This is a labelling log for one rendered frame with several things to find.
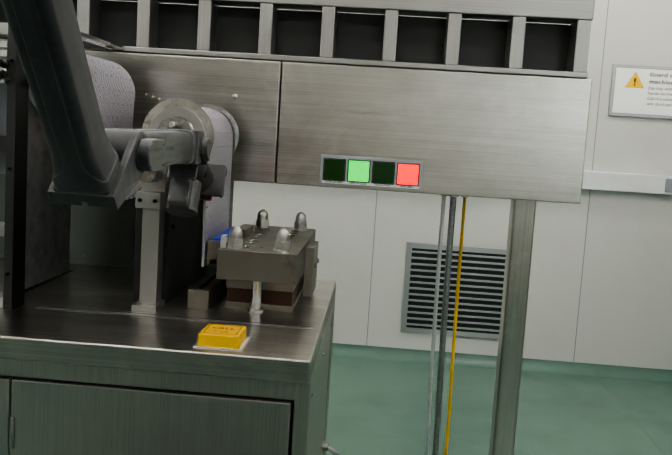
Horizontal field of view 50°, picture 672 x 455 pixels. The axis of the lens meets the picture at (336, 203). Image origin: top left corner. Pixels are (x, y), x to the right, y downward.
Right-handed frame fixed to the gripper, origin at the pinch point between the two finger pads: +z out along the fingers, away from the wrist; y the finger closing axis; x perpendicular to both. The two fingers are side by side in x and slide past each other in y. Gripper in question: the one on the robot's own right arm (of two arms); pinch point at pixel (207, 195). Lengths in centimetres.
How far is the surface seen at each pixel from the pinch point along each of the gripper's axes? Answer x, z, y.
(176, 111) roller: 13.7, -10.1, -6.4
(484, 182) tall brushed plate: 18, 25, 61
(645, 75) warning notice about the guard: 164, 212, 175
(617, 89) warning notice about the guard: 157, 215, 161
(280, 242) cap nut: -8.9, 0.1, 16.2
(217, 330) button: -30.0, -15.0, 9.2
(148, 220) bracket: -7.6, -4.0, -10.0
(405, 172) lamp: 18, 24, 41
